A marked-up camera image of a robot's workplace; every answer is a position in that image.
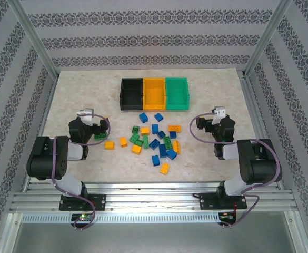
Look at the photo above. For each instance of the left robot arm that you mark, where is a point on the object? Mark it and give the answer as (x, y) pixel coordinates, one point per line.
(48, 158)

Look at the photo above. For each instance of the aluminium frame post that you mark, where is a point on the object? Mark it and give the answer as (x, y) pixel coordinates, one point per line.
(35, 39)
(268, 39)

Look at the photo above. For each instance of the black plastic bin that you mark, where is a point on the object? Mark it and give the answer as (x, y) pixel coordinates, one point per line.
(131, 95)

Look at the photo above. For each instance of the green plastic bin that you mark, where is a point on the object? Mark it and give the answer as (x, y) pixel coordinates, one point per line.
(177, 95)

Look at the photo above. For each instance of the green lego brick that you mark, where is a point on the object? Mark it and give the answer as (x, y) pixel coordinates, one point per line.
(145, 141)
(167, 142)
(134, 138)
(135, 129)
(101, 136)
(139, 142)

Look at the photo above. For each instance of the aluminium mounting rail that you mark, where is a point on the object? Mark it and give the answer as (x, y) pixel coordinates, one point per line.
(153, 196)

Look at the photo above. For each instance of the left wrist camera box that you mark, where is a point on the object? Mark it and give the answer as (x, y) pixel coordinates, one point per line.
(85, 114)

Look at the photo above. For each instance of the aluminium side rail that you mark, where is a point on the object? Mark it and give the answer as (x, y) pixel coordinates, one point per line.
(43, 118)
(256, 118)

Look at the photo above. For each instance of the long yellow lego brick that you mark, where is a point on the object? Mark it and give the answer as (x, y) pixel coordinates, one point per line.
(176, 147)
(175, 128)

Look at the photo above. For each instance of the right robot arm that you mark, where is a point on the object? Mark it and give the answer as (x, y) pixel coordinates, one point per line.
(261, 168)

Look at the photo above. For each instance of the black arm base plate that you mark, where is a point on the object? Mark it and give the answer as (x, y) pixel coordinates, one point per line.
(99, 201)
(209, 200)

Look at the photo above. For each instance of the yellow plastic bin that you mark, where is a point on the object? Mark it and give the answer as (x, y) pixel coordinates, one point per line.
(154, 95)

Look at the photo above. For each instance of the small electronics board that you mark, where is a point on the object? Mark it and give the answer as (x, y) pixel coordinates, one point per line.
(227, 216)
(82, 217)

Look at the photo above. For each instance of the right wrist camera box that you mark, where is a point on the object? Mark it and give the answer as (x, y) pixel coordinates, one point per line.
(220, 113)

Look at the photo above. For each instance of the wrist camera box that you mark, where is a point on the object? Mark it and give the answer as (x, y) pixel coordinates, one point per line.
(85, 114)
(220, 113)

